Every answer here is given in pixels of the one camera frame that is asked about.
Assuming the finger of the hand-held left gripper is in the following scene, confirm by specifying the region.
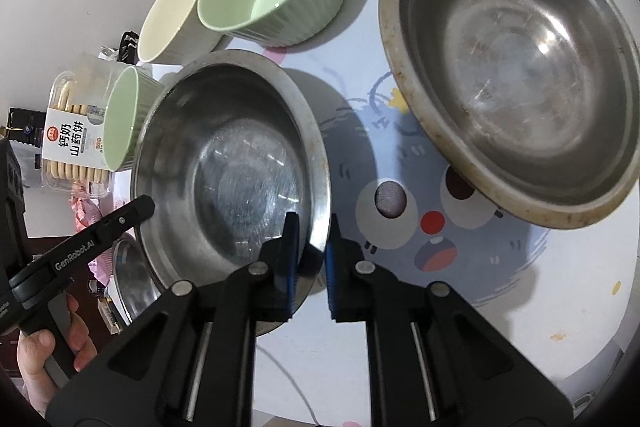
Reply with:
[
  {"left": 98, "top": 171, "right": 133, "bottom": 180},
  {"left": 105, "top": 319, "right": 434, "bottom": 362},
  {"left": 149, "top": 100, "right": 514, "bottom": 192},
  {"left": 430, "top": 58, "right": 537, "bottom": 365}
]
[{"left": 10, "top": 194, "right": 156, "bottom": 304}]

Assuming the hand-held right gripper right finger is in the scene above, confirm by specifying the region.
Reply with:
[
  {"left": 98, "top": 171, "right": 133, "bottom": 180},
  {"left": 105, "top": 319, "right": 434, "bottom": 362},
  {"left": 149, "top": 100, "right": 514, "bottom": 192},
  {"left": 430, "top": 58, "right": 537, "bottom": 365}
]
[{"left": 324, "top": 212, "right": 573, "bottom": 427}]

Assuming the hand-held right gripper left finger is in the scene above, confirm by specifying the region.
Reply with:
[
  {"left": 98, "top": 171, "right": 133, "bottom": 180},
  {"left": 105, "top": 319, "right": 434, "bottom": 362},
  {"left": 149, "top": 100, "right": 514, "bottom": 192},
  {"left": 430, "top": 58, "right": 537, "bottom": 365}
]
[{"left": 45, "top": 212, "right": 306, "bottom": 427}]

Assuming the medium stainless steel bowl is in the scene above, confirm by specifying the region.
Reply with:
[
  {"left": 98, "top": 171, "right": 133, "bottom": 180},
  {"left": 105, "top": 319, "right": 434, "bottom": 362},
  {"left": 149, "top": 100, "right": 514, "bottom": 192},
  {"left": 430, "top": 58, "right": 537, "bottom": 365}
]
[{"left": 131, "top": 49, "right": 333, "bottom": 338}]

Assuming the person's left hand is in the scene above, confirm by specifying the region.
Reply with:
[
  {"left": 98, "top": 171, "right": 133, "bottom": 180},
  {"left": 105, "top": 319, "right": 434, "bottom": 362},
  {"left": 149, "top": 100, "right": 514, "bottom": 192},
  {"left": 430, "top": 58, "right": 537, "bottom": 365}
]
[{"left": 17, "top": 297, "right": 98, "bottom": 417}]

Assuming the pink snack packet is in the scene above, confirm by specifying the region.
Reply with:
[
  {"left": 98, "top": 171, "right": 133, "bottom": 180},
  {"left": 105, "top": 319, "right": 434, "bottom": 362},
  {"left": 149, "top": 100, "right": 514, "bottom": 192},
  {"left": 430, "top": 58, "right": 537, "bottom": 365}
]
[{"left": 70, "top": 194, "right": 131, "bottom": 288}]

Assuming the small stainless steel bowl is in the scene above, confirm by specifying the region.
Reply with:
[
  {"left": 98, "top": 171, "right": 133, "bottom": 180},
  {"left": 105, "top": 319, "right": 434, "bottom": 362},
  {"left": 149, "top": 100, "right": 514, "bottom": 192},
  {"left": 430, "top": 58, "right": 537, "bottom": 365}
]
[{"left": 111, "top": 234, "right": 163, "bottom": 325}]

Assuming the clear plastic biscuit box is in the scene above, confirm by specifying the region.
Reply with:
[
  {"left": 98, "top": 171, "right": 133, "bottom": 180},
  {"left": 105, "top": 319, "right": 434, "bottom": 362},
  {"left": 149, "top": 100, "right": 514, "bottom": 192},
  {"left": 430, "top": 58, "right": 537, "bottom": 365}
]
[{"left": 40, "top": 52, "right": 146, "bottom": 195}]

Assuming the black box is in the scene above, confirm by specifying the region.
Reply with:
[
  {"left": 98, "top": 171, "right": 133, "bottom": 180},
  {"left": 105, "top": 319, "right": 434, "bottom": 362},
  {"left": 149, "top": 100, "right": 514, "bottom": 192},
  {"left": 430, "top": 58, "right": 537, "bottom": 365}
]
[{"left": 5, "top": 107, "right": 48, "bottom": 145}]

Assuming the small green ribbed bowl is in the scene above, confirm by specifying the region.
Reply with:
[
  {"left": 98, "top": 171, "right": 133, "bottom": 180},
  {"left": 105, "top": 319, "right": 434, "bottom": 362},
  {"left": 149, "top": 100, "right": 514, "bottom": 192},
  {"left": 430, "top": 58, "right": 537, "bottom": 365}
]
[{"left": 102, "top": 66, "right": 166, "bottom": 172}]

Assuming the cartoon printed tablecloth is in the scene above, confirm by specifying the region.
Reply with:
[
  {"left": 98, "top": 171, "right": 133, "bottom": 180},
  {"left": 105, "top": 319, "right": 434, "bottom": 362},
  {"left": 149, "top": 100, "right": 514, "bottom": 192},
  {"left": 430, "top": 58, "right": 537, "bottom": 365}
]
[{"left": 97, "top": 0, "right": 640, "bottom": 427}]

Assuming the cream ceramic bowl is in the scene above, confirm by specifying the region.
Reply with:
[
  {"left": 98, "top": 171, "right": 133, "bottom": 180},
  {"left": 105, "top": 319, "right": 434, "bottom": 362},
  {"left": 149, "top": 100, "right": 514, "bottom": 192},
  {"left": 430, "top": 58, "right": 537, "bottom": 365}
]
[{"left": 137, "top": 0, "right": 223, "bottom": 65}]

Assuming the large stainless steel bowl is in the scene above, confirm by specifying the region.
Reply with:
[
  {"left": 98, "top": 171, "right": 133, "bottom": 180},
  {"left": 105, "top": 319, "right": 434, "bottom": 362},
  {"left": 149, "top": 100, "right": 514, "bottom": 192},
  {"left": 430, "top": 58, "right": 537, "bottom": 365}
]
[{"left": 378, "top": 0, "right": 640, "bottom": 229}]

